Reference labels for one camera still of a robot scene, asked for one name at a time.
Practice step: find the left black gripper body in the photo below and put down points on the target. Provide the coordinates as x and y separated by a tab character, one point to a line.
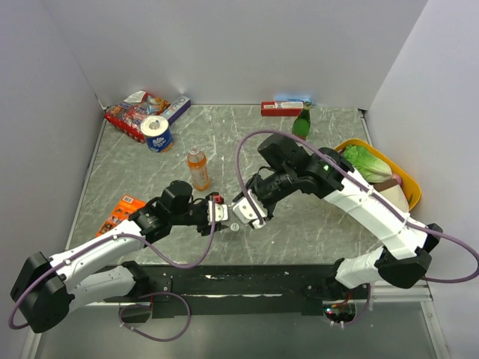
197	216

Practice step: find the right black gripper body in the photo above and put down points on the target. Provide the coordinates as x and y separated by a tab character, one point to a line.
272	188

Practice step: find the orange drink bottle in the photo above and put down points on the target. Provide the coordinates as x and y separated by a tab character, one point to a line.
197	163

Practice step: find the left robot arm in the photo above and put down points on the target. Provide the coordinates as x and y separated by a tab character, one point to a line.
47	289

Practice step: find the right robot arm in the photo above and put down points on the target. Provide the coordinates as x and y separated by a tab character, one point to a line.
404	257

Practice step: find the green glass bottle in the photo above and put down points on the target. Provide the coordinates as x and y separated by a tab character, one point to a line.
302	124

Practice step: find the orange snack box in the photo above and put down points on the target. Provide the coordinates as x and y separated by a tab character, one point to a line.
124	208

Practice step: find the red box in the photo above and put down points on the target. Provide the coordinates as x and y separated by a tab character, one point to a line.
281	108

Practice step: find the blue box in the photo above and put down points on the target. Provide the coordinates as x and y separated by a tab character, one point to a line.
292	98

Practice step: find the toilet paper roll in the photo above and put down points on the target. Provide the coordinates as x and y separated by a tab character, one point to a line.
157	134

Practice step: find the green lettuce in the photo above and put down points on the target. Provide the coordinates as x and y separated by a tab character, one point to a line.
373	169

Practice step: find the purple white box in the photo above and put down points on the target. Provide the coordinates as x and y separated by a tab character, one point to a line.
176	109

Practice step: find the red snack bag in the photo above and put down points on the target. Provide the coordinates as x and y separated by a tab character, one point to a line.
127	116

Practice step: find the white paper cup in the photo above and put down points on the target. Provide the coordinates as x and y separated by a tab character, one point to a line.
391	190

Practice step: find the yellow basket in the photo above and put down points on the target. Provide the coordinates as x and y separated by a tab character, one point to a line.
409	186

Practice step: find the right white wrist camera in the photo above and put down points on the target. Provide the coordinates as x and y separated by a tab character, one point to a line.
255	216

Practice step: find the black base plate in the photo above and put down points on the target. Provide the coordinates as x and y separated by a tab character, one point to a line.
229	290

